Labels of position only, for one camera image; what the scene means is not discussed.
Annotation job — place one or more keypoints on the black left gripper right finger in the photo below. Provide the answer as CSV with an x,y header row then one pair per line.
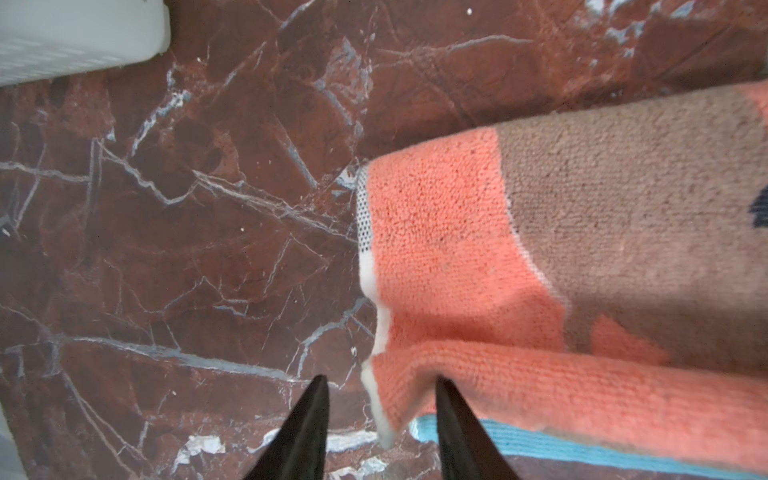
x,y
466,450

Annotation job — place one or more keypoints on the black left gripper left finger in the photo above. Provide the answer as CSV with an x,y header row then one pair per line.
x,y
298,450

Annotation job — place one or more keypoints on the brown pink striped towel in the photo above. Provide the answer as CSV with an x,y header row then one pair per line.
x,y
596,277

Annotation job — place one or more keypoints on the white plastic basket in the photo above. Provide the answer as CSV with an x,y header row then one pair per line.
x,y
48,39

